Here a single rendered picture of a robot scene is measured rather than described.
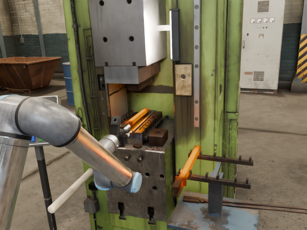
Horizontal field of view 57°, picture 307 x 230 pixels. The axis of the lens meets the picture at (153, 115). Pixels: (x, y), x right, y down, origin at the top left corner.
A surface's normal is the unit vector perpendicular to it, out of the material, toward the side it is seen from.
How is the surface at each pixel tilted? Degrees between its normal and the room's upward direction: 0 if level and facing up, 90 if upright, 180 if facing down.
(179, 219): 0
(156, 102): 90
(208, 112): 90
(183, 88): 90
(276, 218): 0
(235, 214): 0
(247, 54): 90
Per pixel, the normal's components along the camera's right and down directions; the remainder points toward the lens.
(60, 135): 0.40, 0.42
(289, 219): -0.04, -0.95
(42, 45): -0.42, 0.29
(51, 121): 0.37, -0.01
